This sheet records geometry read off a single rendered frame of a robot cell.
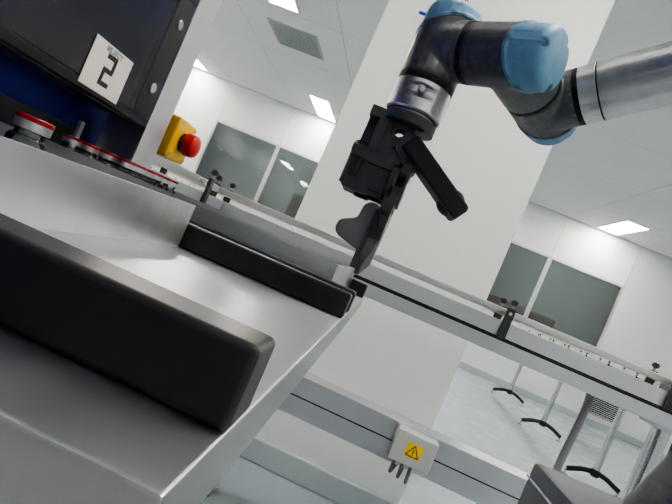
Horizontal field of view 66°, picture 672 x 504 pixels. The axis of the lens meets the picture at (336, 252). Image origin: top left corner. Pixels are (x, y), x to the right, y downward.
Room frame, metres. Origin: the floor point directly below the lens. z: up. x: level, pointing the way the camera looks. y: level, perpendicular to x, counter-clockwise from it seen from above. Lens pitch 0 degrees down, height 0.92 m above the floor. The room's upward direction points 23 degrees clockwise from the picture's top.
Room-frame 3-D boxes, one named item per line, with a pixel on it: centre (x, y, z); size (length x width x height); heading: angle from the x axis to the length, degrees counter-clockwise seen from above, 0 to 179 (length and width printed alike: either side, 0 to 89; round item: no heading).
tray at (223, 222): (0.62, 0.15, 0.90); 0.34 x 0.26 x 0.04; 83
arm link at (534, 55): (0.62, -0.11, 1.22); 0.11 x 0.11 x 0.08; 50
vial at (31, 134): (0.29, 0.19, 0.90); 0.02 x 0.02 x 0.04
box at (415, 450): (1.45, -0.42, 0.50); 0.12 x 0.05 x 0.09; 84
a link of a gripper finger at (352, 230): (0.66, -0.02, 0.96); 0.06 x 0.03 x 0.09; 84
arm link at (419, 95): (0.67, -0.02, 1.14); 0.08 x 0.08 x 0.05
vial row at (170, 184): (0.63, 0.26, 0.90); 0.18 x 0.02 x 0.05; 173
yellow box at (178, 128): (0.89, 0.35, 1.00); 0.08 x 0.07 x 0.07; 84
